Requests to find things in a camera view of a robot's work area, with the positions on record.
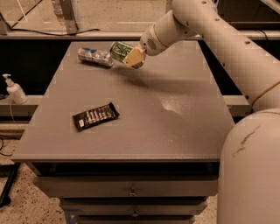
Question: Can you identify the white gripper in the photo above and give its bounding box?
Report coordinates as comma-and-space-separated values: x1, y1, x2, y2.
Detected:
122, 25, 161, 68

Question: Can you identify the green soda can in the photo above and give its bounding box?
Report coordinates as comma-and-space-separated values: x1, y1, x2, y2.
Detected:
110, 41, 135, 63

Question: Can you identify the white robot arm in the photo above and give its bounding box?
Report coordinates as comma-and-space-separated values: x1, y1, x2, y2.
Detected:
124, 0, 280, 224

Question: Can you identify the silver blue redbull can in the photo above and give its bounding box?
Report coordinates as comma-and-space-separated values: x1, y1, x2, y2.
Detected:
78, 47, 114, 67

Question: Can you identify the black snack bar wrapper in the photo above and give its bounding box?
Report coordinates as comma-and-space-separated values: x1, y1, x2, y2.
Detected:
73, 102, 119, 132

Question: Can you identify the grey drawer cabinet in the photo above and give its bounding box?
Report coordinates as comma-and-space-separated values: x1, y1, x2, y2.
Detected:
12, 41, 234, 224

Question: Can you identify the white pump soap bottle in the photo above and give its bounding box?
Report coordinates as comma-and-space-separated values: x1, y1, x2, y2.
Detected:
3, 73, 28, 104

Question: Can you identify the top grey drawer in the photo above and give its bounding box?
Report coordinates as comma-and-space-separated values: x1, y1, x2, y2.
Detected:
34, 177, 218, 198

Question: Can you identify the grey drawer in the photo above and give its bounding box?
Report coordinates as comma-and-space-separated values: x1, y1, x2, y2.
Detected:
34, 177, 218, 198
60, 198, 207, 217

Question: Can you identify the black cable on ledge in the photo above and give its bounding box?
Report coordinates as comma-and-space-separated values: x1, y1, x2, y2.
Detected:
0, 11, 102, 37

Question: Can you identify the metal frame post left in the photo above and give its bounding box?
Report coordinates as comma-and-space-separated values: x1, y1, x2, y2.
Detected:
59, 0, 78, 35

